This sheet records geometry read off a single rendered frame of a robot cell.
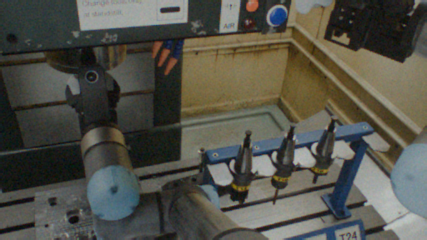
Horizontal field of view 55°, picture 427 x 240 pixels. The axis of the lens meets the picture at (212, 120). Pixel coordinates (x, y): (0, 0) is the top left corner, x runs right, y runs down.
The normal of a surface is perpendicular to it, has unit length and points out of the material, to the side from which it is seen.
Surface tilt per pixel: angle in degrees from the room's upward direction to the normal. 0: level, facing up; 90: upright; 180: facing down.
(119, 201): 91
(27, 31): 90
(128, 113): 90
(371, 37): 90
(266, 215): 0
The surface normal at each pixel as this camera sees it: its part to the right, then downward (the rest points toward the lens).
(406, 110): -0.94, 0.15
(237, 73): 0.33, 0.59
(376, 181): -0.33, -0.66
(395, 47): -0.65, 0.43
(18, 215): 0.07, -0.79
